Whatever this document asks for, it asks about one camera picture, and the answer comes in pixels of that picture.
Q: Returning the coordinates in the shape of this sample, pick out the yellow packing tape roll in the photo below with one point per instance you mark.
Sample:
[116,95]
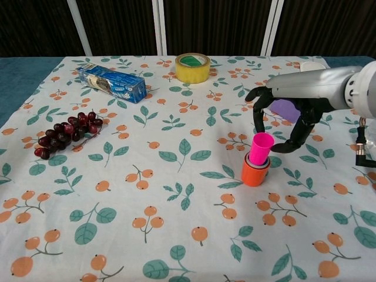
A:
[191,75]

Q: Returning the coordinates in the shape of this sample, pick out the dark red grape bunch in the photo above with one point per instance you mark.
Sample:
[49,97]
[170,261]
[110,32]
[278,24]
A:
[58,138]

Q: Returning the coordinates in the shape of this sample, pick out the light blue plastic cup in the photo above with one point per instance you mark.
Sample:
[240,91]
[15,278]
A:
[264,165]

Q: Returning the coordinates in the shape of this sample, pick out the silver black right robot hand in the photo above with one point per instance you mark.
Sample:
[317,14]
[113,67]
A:
[308,85]

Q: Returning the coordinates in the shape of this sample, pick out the floral print tablecloth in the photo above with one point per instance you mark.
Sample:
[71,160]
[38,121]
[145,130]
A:
[117,191]

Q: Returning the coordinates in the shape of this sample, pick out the orange plastic cup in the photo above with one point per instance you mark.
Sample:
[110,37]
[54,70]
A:
[254,177]

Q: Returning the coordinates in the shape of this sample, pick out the pink plastic cup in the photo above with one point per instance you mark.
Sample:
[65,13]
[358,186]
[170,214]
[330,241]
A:
[260,147]

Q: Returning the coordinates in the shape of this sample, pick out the blue toothpaste box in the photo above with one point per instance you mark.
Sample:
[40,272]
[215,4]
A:
[123,83]

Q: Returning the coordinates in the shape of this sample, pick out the purple foam cube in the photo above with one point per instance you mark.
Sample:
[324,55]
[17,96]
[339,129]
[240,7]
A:
[283,108]

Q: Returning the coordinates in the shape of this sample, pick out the white double frame post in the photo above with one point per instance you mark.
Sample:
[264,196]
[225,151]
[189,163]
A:
[157,29]

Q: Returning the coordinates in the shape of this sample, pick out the white slipper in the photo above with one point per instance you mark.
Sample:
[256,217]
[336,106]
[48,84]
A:
[310,66]

